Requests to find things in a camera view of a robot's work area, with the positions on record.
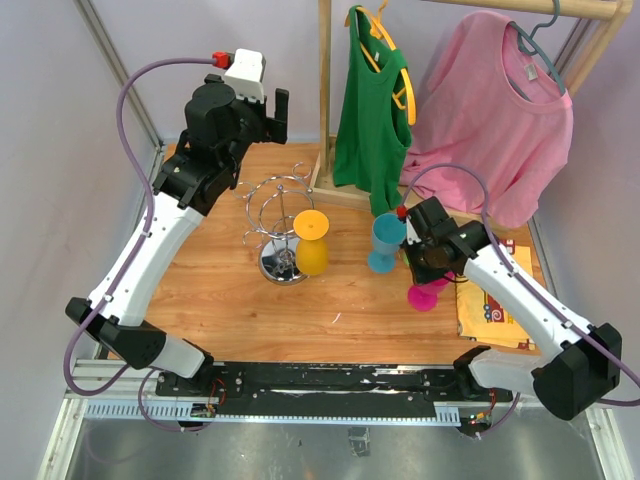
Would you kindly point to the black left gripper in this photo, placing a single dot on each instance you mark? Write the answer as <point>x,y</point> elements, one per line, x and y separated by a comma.
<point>270,129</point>

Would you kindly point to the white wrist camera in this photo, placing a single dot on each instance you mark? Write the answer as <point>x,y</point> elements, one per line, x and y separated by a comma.
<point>244,70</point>
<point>411,235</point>

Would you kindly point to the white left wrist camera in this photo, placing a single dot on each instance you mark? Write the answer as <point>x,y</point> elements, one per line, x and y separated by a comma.
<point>244,70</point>

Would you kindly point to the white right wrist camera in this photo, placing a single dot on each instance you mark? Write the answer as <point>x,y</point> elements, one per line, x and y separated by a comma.
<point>411,235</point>

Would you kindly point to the yellow cartoon vehicle cloth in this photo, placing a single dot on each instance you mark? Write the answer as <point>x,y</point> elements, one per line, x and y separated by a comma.
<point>481,318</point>

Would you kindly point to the orange plastic wine glass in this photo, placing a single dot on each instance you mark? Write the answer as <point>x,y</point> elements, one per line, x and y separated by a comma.
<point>312,257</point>

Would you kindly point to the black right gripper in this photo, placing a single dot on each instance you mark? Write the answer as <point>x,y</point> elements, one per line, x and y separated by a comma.
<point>419,275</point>

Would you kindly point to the blue plastic wine glass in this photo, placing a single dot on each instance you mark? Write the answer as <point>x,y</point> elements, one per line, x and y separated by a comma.
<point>388,233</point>

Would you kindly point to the green plastic wine glass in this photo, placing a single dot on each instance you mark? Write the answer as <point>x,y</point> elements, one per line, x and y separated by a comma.
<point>404,257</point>

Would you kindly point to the wooden clothes rack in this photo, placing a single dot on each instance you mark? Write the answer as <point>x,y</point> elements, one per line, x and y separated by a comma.
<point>598,22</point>

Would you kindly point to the chrome wine glass rack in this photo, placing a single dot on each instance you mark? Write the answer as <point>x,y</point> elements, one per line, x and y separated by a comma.
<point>278,240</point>

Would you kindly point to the white slotted cable duct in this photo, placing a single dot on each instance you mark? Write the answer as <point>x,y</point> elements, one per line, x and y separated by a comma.
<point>185,411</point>

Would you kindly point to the yellow clothes hanger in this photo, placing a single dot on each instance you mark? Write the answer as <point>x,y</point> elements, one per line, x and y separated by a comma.
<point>404,98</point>

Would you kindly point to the green tank top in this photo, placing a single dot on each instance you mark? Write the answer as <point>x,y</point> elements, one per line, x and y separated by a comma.
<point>373,136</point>

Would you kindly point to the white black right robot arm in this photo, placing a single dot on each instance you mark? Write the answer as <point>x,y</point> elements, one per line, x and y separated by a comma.
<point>578,362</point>

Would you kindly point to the pink plastic wine glass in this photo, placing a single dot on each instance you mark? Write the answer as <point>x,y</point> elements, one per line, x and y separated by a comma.
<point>424,297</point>

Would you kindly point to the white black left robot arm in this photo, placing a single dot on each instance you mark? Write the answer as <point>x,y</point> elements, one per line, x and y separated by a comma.
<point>220,128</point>

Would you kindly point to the pink t-shirt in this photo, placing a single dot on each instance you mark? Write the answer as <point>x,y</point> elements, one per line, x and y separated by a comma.
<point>492,128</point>

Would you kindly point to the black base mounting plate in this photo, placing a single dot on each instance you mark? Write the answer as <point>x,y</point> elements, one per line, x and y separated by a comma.
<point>324,387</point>

